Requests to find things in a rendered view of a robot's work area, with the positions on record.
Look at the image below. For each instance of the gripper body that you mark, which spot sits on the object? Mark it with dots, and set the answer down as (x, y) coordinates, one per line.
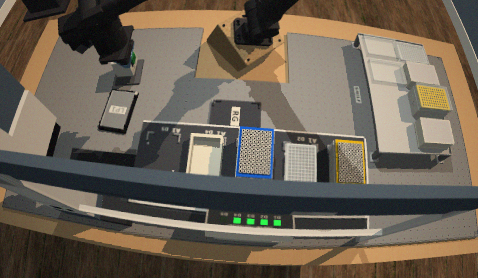
(120, 45)

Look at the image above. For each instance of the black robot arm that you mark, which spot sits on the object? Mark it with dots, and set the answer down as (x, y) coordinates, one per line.
(95, 17)

